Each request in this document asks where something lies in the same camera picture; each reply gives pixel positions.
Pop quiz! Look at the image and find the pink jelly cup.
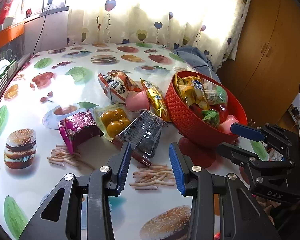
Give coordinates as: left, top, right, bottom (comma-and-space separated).
218, 115, 239, 134
125, 90, 150, 112

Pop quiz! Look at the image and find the green pea snack bag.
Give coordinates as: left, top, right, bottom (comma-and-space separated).
202, 109, 220, 128

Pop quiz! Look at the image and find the clear green label cracker pack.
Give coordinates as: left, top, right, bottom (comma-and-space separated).
203, 79, 228, 105

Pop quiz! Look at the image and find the purple candy pack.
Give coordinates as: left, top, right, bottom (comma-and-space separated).
58, 110, 104, 155

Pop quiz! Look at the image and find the yellow fruit jelly pack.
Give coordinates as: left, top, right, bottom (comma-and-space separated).
93, 103, 132, 141

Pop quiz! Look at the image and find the black seaweed snack pack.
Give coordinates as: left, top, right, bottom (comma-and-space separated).
113, 109, 167, 167

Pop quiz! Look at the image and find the yellow chip snack bag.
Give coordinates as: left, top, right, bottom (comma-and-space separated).
174, 73, 210, 110

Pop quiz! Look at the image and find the gold snack bar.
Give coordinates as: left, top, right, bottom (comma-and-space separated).
140, 79, 171, 122

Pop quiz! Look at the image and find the orange crispy rice snack bag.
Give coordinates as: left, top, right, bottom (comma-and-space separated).
98, 71, 141, 103

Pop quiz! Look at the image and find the red round basket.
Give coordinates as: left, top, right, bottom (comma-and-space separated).
165, 71, 248, 148

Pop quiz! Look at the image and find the food print tablecloth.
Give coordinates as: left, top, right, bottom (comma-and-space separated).
0, 42, 268, 240

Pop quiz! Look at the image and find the wooden wardrobe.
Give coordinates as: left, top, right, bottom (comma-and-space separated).
217, 0, 300, 126

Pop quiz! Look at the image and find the blue plaid blanket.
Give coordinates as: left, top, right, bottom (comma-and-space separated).
173, 46, 217, 79

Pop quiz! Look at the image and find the heart print curtain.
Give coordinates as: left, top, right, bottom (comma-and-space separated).
66, 0, 251, 69

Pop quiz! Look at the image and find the orange shelf box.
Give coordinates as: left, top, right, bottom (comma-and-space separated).
0, 22, 24, 48

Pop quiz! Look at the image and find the black charger cable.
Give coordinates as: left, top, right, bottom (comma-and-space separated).
33, 0, 54, 55

